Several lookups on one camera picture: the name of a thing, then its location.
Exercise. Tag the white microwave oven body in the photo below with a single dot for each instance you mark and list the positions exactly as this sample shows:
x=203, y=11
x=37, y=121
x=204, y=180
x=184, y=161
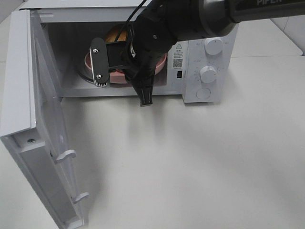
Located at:
x=71, y=25

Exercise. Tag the toy burger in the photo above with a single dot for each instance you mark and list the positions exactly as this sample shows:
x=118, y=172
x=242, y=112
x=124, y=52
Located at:
x=113, y=32

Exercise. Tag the white microwave door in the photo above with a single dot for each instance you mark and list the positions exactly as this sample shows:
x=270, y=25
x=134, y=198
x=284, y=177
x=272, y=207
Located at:
x=32, y=124

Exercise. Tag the white microwave knob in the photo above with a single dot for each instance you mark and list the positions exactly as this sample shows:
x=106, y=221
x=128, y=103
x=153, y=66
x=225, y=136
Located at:
x=208, y=74
x=213, y=46

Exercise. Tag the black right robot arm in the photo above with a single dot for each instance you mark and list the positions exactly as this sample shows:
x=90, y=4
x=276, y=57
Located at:
x=154, y=28

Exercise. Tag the pink round plate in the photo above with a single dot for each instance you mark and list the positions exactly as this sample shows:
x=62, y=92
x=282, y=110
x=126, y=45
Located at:
x=118, y=77

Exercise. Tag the glass microwave turntable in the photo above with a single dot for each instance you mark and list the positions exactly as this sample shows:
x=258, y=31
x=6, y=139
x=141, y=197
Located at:
x=84, y=74

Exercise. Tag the round white door release button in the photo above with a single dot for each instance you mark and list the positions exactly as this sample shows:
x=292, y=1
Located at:
x=203, y=93

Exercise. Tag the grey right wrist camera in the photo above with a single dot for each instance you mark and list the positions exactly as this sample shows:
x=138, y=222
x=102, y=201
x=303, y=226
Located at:
x=102, y=85

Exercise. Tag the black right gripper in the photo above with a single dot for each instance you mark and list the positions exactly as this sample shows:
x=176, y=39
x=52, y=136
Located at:
x=137, y=58

